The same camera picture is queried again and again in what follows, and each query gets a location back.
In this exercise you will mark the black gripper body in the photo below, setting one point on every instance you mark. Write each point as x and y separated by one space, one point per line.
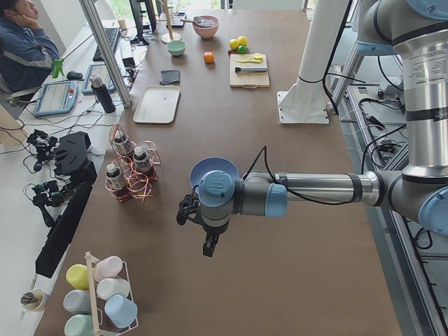
211 232

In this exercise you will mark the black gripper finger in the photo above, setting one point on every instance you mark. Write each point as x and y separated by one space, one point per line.
208 246

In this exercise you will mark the blue plate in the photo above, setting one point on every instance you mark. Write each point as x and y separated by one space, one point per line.
211 164

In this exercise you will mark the orange mandarin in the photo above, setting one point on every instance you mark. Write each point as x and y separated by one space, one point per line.
209 57

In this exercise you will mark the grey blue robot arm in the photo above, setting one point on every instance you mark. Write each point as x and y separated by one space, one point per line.
417 31

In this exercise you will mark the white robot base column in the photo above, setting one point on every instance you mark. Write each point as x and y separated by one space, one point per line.
305 102

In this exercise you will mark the pink cup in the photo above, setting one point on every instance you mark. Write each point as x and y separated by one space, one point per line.
107 268

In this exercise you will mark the dark bottle middle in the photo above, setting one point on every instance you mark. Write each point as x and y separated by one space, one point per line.
141 161

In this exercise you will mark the dark bottle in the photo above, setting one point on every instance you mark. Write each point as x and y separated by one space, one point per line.
115 177
141 161
122 144

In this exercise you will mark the light blue cup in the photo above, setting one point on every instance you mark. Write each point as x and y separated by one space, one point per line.
121 310

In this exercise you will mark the white cup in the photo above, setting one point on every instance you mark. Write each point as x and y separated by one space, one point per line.
109 287

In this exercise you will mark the dark bottle front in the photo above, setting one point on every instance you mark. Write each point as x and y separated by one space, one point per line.
115 177

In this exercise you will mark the dark bottle top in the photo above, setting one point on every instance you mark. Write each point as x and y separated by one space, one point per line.
122 144

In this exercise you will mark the yellow cup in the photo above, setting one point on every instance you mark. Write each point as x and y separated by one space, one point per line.
77 276

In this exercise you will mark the beige tray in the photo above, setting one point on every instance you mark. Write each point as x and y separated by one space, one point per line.
157 105

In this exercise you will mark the grey cup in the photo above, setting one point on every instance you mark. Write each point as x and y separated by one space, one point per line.
77 302

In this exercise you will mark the mint green cup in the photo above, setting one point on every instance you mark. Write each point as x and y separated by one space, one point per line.
79 325

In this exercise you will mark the black long bar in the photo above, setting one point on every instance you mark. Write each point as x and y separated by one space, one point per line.
61 234

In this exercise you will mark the black foam block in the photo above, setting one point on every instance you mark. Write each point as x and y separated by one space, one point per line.
71 159

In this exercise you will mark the dark grey cloth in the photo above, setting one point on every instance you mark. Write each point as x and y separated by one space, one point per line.
170 76

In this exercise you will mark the wooden cutting board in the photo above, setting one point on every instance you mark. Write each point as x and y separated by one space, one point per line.
248 80

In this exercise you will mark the yellow banana peel slices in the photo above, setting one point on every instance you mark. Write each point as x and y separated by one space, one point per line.
256 58

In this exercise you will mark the black thermos bottle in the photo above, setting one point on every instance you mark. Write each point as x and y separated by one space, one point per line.
102 93

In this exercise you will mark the paper cup with utensils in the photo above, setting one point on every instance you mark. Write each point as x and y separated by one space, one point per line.
34 300

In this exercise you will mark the green lime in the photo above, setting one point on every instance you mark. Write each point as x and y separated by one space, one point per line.
242 49

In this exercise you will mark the mint green bowl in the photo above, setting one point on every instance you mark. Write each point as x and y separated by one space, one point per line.
176 48

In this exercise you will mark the wooden stand with base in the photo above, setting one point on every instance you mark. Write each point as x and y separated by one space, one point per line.
171 35

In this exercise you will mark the pink bowl with ice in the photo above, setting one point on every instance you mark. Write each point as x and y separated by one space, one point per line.
205 26

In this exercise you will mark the black computer mouse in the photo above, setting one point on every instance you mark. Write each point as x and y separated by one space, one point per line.
74 76

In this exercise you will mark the black keyboard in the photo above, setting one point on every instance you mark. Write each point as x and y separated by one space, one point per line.
112 36

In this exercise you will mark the green clamp toy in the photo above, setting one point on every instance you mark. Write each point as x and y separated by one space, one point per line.
58 68

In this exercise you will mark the seated person in blue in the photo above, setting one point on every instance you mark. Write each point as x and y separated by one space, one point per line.
27 52

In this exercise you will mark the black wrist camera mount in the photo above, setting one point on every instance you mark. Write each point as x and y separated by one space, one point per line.
189 210

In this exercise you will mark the copper wire bottle rack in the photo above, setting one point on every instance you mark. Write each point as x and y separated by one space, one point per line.
139 185

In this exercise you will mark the white wire cup rack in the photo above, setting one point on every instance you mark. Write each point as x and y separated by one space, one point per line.
102 325

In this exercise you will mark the black handled knife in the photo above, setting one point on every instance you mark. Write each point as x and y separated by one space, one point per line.
250 69

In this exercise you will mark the aluminium frame post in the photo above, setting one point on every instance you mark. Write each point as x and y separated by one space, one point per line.
95 23

